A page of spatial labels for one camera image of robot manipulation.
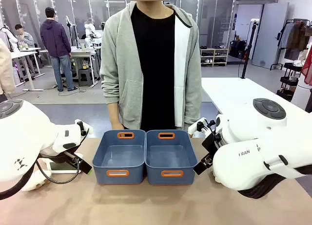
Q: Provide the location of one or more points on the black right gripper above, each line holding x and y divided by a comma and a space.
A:
210, 144

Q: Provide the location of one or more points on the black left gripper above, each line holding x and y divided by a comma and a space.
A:
61, 157

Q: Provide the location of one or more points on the white digital clock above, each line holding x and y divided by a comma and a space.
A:
62, 168

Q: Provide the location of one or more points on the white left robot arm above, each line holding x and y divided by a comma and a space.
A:
26, 139

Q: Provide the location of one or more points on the person left forearm grey sleeve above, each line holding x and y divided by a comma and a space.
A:
193, 103

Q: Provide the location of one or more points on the person right forearm grey sleeve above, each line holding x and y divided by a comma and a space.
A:
111, 100

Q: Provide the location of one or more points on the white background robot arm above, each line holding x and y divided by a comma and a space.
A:
91, 31
9, 37

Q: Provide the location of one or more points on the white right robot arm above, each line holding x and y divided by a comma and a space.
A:
258, 147

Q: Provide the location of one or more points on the person right hand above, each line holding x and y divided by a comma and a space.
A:
117, 126

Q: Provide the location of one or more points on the white folding table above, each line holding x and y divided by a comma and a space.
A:
234, 93

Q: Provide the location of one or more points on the grey step stool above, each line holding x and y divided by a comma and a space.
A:
85, 78

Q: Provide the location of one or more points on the wooden shoe rack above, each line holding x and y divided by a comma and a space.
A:
214, 57

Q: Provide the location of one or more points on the white workbench with equipment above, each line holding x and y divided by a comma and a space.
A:
83, 55

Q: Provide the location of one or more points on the person in grey hoodie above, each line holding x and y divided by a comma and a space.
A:
151, 64

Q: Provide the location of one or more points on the black bags pile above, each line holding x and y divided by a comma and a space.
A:
237, 49

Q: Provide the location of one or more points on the black utility cart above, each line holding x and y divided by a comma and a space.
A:
290, 79

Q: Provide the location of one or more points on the black tripod stand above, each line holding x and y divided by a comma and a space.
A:
249, 47

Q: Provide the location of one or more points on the man in purple hoodie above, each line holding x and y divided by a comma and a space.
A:
57, 44

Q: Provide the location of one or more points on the bystander in beige and orange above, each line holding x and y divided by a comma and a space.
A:
5, 69

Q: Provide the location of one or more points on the white office desk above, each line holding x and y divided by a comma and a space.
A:
26, 55

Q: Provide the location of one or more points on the red hanging garment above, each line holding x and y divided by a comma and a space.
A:
308, 66

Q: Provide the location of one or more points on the seated person in grey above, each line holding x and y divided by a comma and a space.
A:
24, 37

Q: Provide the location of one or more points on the grey door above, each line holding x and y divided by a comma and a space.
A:
270, 35

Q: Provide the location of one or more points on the black clothes rack with coats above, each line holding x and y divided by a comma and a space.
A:
296, 37

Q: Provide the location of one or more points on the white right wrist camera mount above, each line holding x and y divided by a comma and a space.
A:
196, 127

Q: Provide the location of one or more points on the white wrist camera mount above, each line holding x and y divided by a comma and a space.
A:
196, 127
84, 128

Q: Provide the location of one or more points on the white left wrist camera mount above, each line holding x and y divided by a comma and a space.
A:
84, 128

